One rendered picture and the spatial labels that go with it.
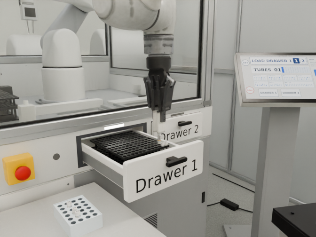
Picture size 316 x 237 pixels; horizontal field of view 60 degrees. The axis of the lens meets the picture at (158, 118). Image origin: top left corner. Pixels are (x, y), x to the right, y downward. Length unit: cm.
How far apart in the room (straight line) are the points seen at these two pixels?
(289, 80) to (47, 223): 126
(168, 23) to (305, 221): 61
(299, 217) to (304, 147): 164
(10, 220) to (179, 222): 81
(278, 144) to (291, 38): 102
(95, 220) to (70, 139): 30
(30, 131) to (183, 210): 83
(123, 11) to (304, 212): 66
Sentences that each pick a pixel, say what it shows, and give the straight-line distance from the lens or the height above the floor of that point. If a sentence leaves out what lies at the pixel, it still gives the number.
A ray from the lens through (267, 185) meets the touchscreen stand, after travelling 172.
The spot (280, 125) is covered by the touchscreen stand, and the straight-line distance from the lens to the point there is 161.
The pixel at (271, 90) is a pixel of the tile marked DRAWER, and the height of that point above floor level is 101.
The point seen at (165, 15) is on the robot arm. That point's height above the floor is 129.
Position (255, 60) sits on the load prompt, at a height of 115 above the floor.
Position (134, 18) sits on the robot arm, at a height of 127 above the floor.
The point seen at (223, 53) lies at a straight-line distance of 279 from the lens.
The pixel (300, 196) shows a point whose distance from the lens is 255.
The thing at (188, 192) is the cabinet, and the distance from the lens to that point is 139.
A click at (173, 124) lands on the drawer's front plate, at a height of 90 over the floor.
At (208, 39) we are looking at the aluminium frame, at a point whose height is 125.
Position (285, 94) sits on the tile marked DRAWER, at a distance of 149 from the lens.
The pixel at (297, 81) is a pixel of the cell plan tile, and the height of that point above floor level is 106.
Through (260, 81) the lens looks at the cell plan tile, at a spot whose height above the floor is 106.
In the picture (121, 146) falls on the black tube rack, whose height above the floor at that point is 90.
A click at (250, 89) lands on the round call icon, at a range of 145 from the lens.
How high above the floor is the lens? 120
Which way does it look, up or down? 14 degrees down
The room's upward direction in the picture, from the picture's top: straight up
